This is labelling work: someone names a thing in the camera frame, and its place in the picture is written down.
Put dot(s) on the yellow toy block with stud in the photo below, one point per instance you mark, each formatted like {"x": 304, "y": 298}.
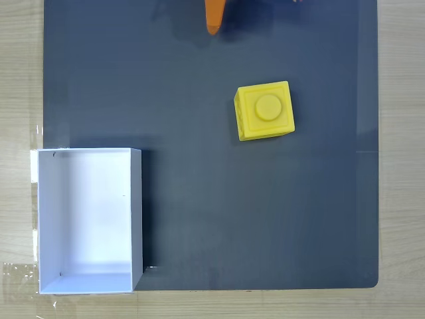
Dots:
{"x": 265, "y": 111}

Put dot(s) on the white open cardboard box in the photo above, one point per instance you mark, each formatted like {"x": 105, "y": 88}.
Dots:
{"x": 89, "y": 216}

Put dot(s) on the dark grey table mat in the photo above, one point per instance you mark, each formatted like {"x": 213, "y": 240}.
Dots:
{"x": 232, "y": 206}

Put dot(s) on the clear adhesive tape strip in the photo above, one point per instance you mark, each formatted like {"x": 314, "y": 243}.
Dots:
{"x": 18, "y": 277}

